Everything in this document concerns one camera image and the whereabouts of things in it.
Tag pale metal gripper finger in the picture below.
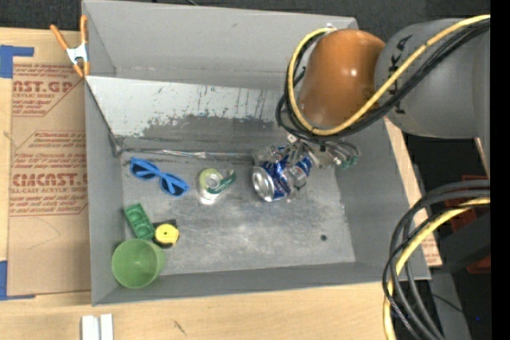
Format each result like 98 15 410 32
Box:
289 164 308 190
272 146 295 168

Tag blue crushed can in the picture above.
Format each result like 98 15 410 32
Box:
251 153 314 204

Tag grey metal bin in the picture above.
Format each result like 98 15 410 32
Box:
80 0 434 307

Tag blue sunglasses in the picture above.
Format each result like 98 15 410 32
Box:
129 157 190 198

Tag yellow and black tape measure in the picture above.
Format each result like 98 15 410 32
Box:
152 219 181 249

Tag green toy brick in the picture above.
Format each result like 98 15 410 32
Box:
122 202 156 241

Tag green plastic cup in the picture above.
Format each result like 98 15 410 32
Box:
111 237 167 290

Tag brown cardboard board red print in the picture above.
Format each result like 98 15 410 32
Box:
0 26 444 302

